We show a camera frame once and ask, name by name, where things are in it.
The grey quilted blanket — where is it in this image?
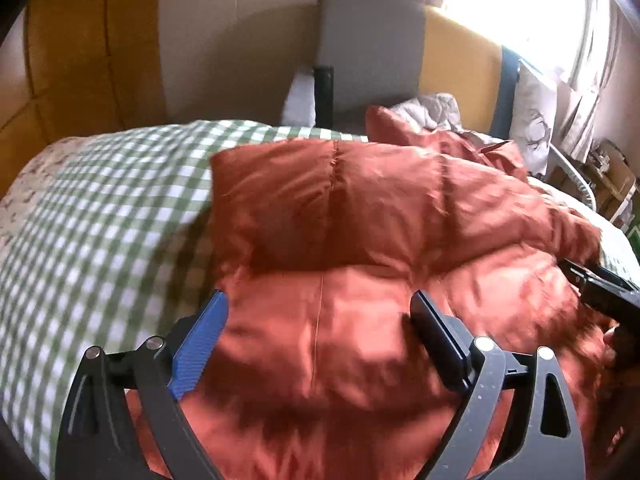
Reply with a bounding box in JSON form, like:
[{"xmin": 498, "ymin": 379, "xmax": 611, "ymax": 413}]
[{"xmin": 392, "ymin": 92, "xmax": 463, "ymax": 132}]

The white bed rail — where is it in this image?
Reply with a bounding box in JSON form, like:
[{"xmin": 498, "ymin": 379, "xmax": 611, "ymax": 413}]
[{"xmin": 548, "ymin": 144, "xmax": 597, "ymax": 211}]

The white deer print pillow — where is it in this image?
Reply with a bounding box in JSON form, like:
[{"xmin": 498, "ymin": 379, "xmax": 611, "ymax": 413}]
[{"xmin": 510, "ymin": 60, "xmax": 558, "ymax": 176}]

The grey yellow teal headboard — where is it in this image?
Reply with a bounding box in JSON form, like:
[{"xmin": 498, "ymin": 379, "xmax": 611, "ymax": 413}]
[{"xmin": 316, "ymin": 0, "xmax": 520, "ymax": 139}]

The wooden wardrobe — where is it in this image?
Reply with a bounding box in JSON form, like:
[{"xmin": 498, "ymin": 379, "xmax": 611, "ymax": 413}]
[{"xmin": 1, "ymin": 0, "xmax": 167, "ymax": 190}]

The cluttered wooden shelf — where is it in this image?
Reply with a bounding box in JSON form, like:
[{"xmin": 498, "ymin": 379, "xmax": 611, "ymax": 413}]
[{"xmin": 544, "ymin": 139, "xmax": 639, "ymax": 230}]

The person right hand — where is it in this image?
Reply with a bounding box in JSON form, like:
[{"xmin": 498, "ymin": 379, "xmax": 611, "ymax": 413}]
[{"xmin": 603, "ymin": 324, "xmax": 634, "ymax": 368}]

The green checked duvet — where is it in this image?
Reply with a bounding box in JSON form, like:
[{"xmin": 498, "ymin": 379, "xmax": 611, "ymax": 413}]
[{"xmin": 1, "ymin": 120, "xmax": 336, "ymax": 478}]

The floral curtain right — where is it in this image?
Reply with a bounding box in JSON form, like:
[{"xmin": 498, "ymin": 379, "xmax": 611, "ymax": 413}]
[{"xmin": 552, "ymin": 0, "xmax": 622, "ymax": 164}]

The black bottle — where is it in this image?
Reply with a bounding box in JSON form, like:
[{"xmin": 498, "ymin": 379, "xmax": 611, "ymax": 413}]
[{"xmin": 314, "ymin": 66, "xmax": 334, "ymax": 129}]

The orange puffer jacket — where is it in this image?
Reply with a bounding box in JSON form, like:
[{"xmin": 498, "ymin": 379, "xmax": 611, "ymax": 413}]
[{"xmin": 124, "ymin": 105, "xmax": 622, "ymax": 480}]

